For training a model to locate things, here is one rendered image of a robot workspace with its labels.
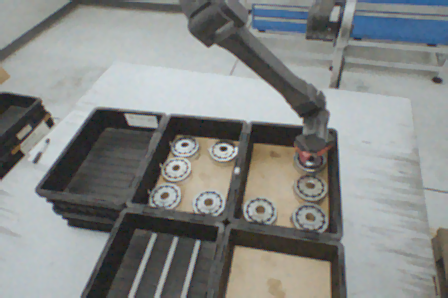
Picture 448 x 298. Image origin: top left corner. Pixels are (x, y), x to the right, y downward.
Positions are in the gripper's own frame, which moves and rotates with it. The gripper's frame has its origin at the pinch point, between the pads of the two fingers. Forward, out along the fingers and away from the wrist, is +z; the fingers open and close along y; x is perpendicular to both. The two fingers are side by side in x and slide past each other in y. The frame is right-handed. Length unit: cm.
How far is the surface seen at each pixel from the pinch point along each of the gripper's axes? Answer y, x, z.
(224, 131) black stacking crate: -20.5, 24.4, -0.7
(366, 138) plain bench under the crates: 36.2, 7.5, 17.4
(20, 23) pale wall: -121, 347, 65
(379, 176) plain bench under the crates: 26.6, -9.6, 17.4
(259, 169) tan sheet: -16.2, 6.1, 3.9
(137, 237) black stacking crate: -61, 2, 4
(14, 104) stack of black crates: -112, 144, 35
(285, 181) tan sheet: -11.2, -2.3, 4.0
